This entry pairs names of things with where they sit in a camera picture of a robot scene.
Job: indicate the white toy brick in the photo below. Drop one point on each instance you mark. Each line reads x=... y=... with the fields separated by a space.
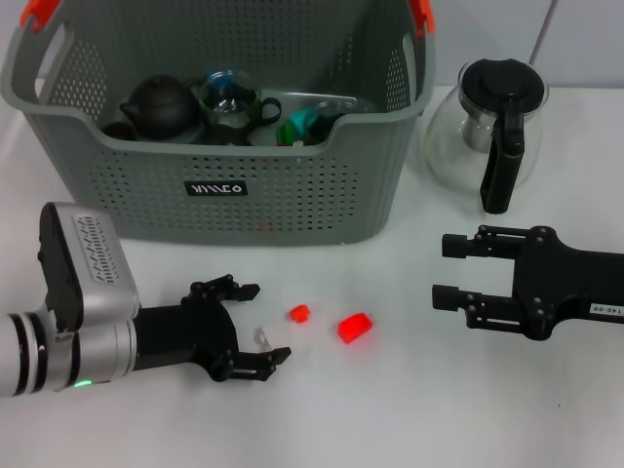
x=263 y=339

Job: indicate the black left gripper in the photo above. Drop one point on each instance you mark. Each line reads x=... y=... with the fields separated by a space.
x=185 y=336

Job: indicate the dark clay teapot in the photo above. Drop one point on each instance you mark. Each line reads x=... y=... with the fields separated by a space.
x=161 y=107

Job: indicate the grey-green perforated storage bin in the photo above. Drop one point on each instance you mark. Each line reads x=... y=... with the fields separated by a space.
x=292 y=195

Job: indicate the glass teacup with black base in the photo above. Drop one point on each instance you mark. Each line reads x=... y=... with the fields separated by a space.
x=324 y=128
x=229 y=109
x=224 y=138
x=336 y=107

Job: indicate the small green toy brick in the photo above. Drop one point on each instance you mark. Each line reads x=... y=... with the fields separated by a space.
x=285 y=131

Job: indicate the large red sloped brick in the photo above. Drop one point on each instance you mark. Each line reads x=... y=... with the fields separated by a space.
x=355 y=327

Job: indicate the white and silver left arm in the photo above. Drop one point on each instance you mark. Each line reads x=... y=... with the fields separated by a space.
x=29 y=351

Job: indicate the small dark clay cup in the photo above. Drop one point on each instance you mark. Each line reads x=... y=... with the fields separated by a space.
x=119 y=131

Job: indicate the teal square toy brick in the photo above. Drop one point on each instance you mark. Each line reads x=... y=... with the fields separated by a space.
x=302 y=122

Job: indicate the blue square toy brick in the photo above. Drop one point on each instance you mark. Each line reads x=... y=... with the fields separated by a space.
x=219 y=80

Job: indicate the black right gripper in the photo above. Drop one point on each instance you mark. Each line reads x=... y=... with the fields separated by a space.
x=546 y=283

